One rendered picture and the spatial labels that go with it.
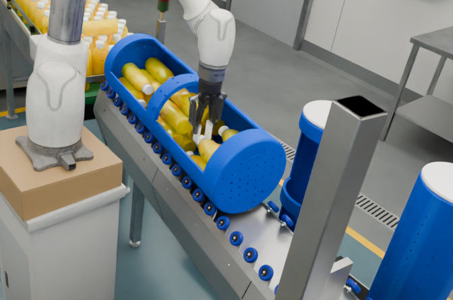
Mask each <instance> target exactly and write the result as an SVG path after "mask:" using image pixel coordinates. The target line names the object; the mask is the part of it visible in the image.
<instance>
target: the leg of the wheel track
mask: <svg viewBox="0 0 453 300"><path fill-rule="evenodd" d="M144 197H145V196H144V195H143V193H142V192H141V191H140V189H139V188H138V186H137V185H136V184H135V183H134V182H133V195H132V204H131V222H130V232H129V238H130V239H131V241H130V242H129V245H130V246H131V247H139V246H140V241H141V235H142V220H143V212H144Z"/></svg>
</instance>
